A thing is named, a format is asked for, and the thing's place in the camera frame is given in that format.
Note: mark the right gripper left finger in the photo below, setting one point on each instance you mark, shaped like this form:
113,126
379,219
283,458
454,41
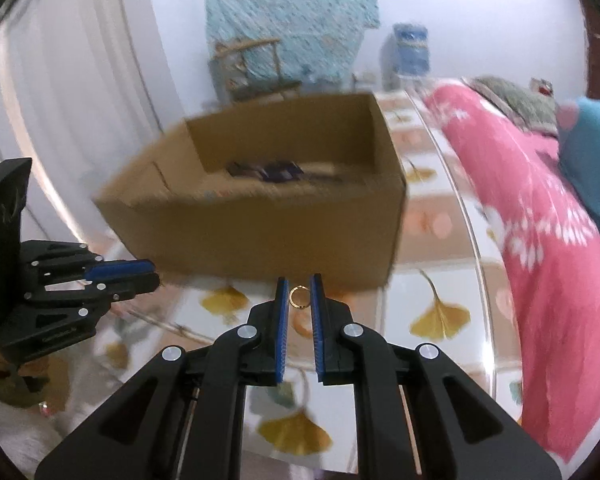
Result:
181,415

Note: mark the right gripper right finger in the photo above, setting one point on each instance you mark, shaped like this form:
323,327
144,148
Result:
418,415

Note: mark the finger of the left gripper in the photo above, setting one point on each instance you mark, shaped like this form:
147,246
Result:
119,270
121,288

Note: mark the purple kids smartwatch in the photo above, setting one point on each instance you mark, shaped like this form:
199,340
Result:
278,172

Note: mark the white green fluffy blanket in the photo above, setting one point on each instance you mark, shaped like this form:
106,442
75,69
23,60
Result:
78,385

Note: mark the ginkgo macaron patterned mat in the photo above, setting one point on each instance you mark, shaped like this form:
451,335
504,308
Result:
447,285

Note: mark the pink floral blanket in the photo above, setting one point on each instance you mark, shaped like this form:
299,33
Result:
551,251

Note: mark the white curtain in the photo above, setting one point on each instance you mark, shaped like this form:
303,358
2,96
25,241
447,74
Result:
75,101

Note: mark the brown cardboard box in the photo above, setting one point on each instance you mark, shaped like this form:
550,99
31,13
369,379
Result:
176,205

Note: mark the wooden chair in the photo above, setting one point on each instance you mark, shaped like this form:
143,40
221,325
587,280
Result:
251,71

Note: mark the teal pillow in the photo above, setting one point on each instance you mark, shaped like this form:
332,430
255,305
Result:
578,124

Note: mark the grey patterned cushion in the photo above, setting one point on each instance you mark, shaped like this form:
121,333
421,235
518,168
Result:
528,110

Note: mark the teal patterned cloth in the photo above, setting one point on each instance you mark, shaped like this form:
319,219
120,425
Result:
318,39

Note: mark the blue water bottle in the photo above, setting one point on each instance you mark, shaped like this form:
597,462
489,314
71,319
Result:
406,53

